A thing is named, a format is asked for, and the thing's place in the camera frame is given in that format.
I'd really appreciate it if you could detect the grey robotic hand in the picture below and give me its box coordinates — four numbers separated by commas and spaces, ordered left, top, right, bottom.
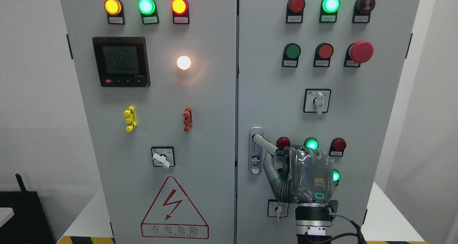
262, 145, 334, 205

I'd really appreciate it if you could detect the silver door swing handle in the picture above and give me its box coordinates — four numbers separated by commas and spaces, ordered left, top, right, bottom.
249, 127, 278, 175

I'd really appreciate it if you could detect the right grey cabinet door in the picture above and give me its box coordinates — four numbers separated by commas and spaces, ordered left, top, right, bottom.
237, 0, 419, 244

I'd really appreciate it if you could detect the grey cabinet door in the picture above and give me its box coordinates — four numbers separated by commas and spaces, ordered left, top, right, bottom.
237, 0, 419, 244
61, 0, 237, 244

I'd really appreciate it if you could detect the left grey cabinet door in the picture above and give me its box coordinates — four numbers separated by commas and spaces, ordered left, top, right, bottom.
61, 0, 237, 244

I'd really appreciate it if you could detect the green lit button lower right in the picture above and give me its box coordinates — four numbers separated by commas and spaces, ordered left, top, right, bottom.
333, 169, 341, 185

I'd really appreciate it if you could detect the green push button lower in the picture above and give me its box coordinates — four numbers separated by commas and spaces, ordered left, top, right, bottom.
277, 169, 288, 181

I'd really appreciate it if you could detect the green push button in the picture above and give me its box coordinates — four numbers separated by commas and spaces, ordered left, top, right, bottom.
277, 169, 288, 181
282, 43, 301, 68

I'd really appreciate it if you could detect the green indicator light middle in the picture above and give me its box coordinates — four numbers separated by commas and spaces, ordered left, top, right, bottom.
303, 137, 319, 150

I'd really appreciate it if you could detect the green indicator light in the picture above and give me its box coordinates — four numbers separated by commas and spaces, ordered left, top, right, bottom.
137, 0, 159, 25
303, 137, 319, 150
319, 0, 341, 23

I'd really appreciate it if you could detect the dark red indicator light right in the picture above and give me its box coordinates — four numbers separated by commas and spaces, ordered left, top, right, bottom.
329, 137, 347, 157

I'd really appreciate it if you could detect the dark red indicator light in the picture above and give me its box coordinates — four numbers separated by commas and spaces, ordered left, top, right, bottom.
276, 136, 291, 152
329, 137, 347, 157

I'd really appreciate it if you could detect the dark red indicator light left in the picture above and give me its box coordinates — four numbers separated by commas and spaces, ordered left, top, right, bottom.
276, 136, 291, 152

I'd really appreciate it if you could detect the red push button upper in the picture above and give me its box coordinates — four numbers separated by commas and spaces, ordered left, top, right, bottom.
313, 43, 334, 67

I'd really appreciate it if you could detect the green push button upper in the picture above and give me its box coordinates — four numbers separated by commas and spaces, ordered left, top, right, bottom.
282, 43, 301, 68

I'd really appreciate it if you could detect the red emergency stop button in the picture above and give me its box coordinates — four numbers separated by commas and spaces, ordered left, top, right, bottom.
343, 40, 374, 68

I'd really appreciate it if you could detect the red terminal clip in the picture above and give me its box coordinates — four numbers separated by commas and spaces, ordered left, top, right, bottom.
182, 106, 193, 132

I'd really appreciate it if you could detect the red electric hazard warning sticker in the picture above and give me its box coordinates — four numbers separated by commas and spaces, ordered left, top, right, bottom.
141, 176, 209, 239

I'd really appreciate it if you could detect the red indicator light top right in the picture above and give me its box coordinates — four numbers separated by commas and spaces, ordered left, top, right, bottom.
285, 0, 306, 24

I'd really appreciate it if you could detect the white glowing lamp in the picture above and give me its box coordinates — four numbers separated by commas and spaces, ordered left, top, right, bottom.
176, 55, 192, 70

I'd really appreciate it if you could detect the green indicator light top right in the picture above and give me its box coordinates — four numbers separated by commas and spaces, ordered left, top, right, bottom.
319, 0, 341, 23

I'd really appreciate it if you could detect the yellow terminal clip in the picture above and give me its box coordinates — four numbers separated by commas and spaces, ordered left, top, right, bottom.
124, 106, 137, 132

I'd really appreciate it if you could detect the red indicator light top left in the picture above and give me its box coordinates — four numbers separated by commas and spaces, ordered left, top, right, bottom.
171, 0, 190, 24

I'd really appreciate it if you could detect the black digital power meter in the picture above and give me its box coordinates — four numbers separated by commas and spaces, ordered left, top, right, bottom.
92, 36, 150, 87

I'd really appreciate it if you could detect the green indicator light top left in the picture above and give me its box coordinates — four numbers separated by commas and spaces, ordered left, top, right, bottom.
137, 0, 159, 25

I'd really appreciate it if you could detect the yellow indicator light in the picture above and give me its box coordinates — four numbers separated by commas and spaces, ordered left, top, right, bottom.
104, 0, 125, 25

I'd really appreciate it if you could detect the black box with antenna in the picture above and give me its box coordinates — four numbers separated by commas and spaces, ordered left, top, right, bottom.
0, 174, 56, 244

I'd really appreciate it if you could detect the black rotary selector switch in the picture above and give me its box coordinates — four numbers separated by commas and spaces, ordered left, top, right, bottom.
327, 200, 338, 213

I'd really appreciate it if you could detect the small white selector switch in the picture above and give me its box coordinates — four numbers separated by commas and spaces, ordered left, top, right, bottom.
268, 199, 289, 223

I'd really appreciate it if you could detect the right door upper selector switch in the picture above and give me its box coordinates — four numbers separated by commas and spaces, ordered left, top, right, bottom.
303, 88, 331, 115

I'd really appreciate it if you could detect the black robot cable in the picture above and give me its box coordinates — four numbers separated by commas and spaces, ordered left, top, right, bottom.
315, 213, 367, 244

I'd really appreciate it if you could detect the left door white selector switch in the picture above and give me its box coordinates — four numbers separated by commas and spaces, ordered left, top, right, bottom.
151, 146, 176, 169

